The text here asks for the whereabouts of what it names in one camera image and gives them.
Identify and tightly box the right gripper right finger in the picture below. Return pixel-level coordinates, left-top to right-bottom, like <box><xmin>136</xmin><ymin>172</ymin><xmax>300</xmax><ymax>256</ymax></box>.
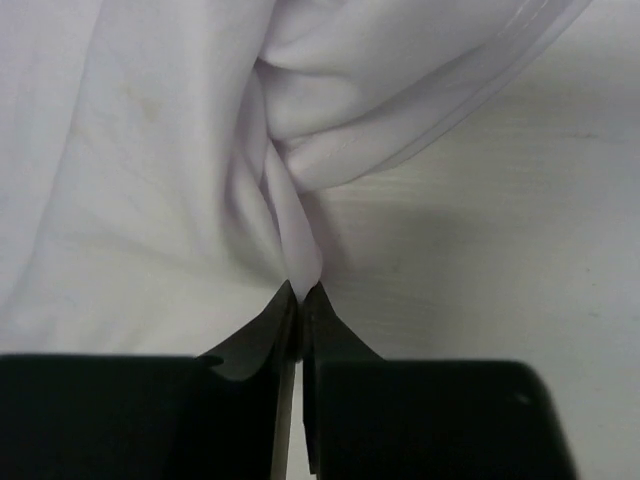
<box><xmin>301</xmin><ymin>286</ymin><xmax>577</xmax><ymax>479</ymax></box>

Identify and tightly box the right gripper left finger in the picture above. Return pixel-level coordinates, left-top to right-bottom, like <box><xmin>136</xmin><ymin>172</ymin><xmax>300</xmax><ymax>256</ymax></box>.
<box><xmin>1</xmin><ymin>284</ymin><xmax>295</xmax><ymax>479</ymax></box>

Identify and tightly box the white t shirt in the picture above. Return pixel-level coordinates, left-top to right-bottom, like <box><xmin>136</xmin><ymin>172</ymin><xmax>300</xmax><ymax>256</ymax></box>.
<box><xmin>1</xmin><ymin>1</ymin><xmax>585</xmax><ymax>353</ymax></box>

